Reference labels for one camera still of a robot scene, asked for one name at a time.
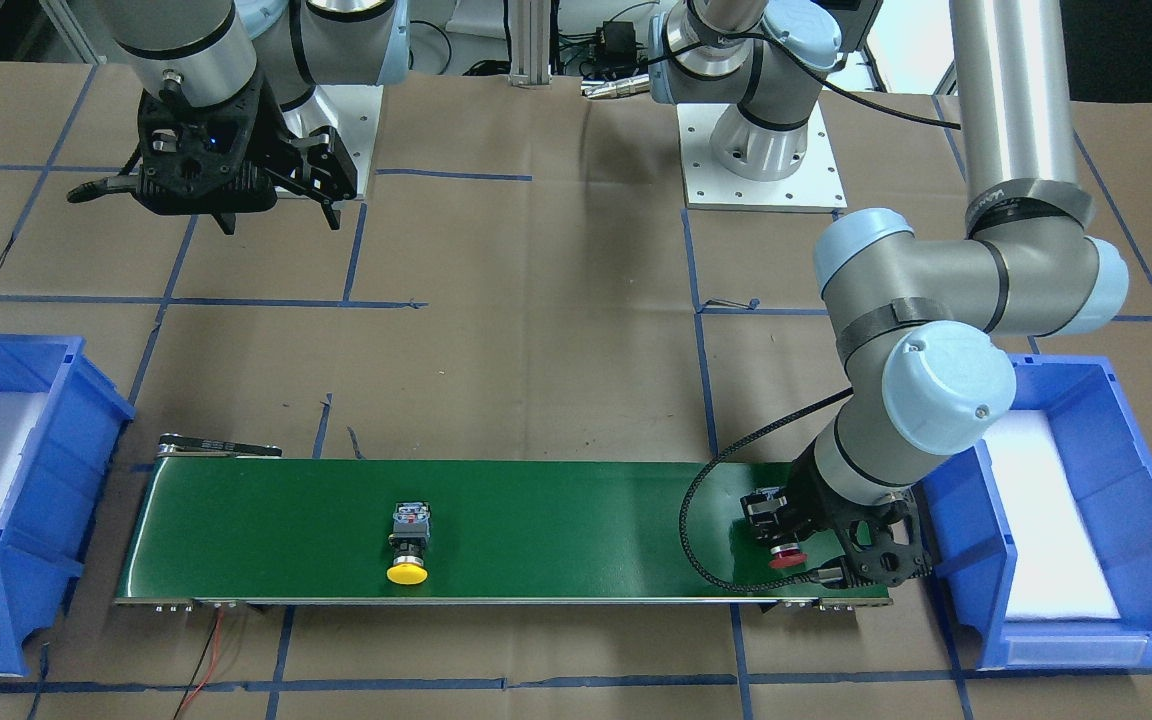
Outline black power adapter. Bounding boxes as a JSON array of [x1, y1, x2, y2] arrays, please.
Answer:
[[591, 20, 637, 67]]

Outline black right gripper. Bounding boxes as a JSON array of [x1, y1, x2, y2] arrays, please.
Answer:
[[134, 71, 358, 236]]

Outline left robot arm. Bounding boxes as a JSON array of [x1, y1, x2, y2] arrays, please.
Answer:
[[679, 1, 1129, 593]]

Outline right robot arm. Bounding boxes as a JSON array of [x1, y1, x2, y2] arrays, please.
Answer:
[[67, 1, 410, 234]]

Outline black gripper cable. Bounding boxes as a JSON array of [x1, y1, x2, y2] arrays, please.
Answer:
[[65, 172, 145, 205], [679, 388, 852, 594]]

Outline yellow push button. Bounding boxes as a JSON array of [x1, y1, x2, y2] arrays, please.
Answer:
[[387, 501, 431, 585]]

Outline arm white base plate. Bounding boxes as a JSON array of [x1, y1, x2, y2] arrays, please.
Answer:
[[283, 85, 384, 200], [677, 104, 849, 214]]

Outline black conveyor drive belt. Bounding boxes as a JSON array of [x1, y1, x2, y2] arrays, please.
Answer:
[[156, 433, 283, 458]]

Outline red push button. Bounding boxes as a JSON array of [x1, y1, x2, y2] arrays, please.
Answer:
[[768, 541, 808, 570]]

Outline blue bin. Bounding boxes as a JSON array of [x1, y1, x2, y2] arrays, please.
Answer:
[[922, 355, 1152, 670], [0, 334, 134, 676]]

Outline aluminium frame post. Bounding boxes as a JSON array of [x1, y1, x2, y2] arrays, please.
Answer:
[[505, 1, 558, 88]]

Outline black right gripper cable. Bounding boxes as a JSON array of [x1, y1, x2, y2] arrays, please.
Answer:
[[65, 172, 145, 205]]

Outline red black conveyor wires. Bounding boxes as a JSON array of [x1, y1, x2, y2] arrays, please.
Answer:
[[174, 606, 237, 720]]

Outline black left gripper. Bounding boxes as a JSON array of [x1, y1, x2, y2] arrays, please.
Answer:
[[742, 446, 933, 589]]

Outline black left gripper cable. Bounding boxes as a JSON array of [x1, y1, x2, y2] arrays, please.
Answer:
[[679, 388, 852, 594]]

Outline green conveyor belt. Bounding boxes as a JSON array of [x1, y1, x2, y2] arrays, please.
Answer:
[[115, 456, 888, 606]]

